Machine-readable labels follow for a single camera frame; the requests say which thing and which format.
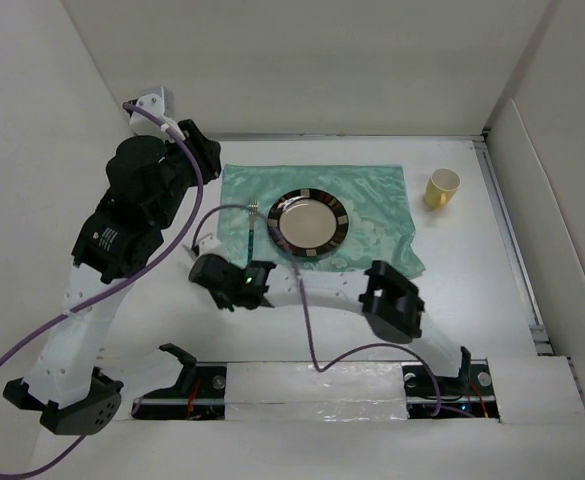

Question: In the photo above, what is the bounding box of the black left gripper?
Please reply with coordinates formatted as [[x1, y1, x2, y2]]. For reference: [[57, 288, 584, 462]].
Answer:
[[152, 120, 220, 230]]

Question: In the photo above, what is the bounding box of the fork with green handle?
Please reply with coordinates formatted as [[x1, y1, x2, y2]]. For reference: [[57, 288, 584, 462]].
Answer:
[[247, 198, 259, 263]]

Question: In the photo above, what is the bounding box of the dark rimmed dinner plate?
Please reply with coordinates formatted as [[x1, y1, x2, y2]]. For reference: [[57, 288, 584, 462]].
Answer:
[[266, 188, 350, 259]]

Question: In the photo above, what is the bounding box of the green patterned cloth placemat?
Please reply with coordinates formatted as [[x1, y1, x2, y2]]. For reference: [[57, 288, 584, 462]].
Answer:
[[221, 164, 426, 278]]

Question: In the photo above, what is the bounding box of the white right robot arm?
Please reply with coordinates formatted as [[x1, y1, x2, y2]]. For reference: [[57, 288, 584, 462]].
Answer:
[[188, 254, 471, 394]]

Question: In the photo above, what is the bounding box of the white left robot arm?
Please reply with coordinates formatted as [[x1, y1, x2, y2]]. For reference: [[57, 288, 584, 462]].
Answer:
[[3, 119, 221, 436]]

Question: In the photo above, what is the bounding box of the yellow mug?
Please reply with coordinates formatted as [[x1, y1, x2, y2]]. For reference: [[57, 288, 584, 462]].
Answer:
[[424, 168, 461, 210]]

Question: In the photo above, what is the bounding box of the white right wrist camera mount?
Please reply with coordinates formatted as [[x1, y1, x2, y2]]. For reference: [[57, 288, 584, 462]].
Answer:
[[182, 235, 227, 260]]

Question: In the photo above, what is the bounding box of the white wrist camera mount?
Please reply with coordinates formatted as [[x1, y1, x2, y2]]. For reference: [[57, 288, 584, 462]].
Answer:
[[128, 86, 174, 140], [182, 235, 227, 260]]

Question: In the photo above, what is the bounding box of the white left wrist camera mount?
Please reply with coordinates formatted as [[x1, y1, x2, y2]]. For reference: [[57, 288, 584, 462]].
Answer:
[[128, 86, 174, 140]]

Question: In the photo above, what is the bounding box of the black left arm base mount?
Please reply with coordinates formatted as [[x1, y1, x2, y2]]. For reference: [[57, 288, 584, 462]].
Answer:
[[131, 343, 227, 421]]

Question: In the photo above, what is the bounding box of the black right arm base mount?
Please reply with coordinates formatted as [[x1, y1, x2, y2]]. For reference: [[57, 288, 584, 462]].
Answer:
[[403, 349, 500, 419]]

